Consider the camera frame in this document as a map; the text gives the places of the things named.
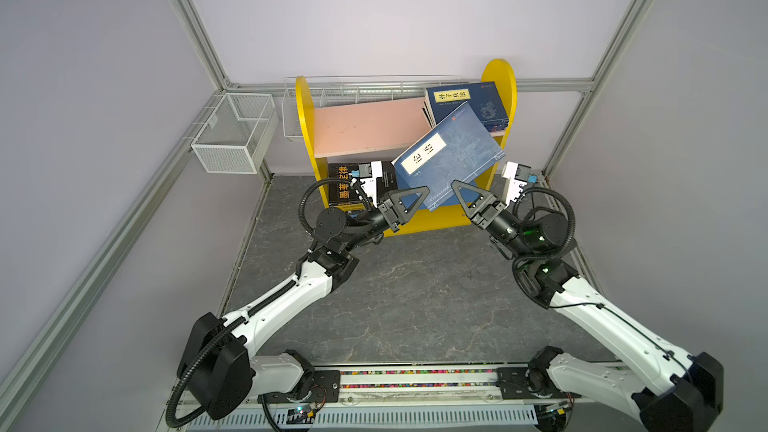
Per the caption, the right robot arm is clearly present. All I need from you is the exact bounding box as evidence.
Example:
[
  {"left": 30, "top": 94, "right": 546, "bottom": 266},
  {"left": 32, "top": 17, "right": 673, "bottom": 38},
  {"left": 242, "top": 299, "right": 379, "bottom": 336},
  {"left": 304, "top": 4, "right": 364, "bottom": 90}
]
[{"left": 451, "top": 180, "right": 724, "bottom": 431}]

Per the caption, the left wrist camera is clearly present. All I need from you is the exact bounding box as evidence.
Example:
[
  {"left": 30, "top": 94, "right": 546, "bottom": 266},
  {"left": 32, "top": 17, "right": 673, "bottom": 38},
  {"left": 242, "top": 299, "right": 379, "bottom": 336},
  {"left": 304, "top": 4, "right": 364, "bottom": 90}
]
[{"left": 350, "top": 161, "right": 397, "bottom": 206}]

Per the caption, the black yellow title book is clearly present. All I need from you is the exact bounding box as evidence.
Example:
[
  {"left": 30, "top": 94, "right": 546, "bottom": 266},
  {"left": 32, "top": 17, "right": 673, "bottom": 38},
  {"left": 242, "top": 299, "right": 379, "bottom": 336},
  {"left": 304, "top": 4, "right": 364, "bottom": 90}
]
[{"left": 328, "top": 163, "right": 376, "bottom": 210}]

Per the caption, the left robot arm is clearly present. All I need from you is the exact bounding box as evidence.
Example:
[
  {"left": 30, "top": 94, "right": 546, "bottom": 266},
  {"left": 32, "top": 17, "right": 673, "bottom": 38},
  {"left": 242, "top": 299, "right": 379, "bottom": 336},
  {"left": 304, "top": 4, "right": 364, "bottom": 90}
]
[{"left": 165, "top": 179, "right": 430, "bottom": 429}]

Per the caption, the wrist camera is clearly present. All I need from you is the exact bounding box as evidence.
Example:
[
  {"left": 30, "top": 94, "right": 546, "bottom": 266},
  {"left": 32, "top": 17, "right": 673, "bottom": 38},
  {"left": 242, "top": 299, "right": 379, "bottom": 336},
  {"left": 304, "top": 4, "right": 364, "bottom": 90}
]
[
  {"left": 350, "top": 161, "right": 397, "bottom": 206},
  {"left": 502, "top": 161, "right": 538, "bottom": 205}
]

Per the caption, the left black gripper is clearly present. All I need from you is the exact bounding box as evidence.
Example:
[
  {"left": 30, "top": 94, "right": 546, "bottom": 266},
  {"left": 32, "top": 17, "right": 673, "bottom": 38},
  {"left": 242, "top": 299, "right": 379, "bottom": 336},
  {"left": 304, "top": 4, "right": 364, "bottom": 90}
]
[{"left": 342, "top": 186, "right": 428, "bottom": 253}]

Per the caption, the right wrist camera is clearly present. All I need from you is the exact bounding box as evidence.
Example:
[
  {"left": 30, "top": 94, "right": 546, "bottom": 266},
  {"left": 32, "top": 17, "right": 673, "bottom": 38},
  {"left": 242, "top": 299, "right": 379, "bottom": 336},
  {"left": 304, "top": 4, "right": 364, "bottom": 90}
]
[{"left": 502, "top": 161, "right": 538, "bottom": 205}]

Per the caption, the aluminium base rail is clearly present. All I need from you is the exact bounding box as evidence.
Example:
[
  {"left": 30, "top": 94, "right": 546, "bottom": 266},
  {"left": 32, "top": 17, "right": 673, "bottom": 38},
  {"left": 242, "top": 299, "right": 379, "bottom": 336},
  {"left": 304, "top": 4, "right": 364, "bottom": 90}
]
[{"left": 167, "top": 361, "right": 673, "bottom": 410}]

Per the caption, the white vented cable duct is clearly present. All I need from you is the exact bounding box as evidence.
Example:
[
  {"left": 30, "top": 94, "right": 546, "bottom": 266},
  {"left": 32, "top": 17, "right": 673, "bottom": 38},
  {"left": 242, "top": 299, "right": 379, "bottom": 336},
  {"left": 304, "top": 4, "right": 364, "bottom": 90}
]
[{"left": 185, "top": 404, "right": 538, "bottom": 431}]

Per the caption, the navy book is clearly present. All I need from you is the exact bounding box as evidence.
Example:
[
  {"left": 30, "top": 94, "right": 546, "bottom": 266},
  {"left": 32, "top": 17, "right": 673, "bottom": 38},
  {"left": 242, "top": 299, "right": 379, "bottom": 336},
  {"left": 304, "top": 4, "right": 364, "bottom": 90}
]
[
  {"left": 423, "top": 82, "right": 509, "bottom": 134},
  {"left": 392, "top": 102, "right": 504, "bottom": 211}
]

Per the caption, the white mesh box basket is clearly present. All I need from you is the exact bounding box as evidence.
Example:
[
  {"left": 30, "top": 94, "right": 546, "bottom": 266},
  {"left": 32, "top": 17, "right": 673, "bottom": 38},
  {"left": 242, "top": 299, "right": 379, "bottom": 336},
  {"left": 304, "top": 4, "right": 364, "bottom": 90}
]
[{"left": 192, "top": 93, "right": 278, "bottom": 175}]

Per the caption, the white wire rack basket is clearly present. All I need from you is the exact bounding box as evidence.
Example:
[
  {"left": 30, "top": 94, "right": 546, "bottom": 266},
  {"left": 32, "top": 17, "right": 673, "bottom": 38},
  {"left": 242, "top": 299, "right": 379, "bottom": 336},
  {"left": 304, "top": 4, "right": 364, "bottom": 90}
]
[{"left": 281, "top": 75, "right": 466, "bottom": 141}]

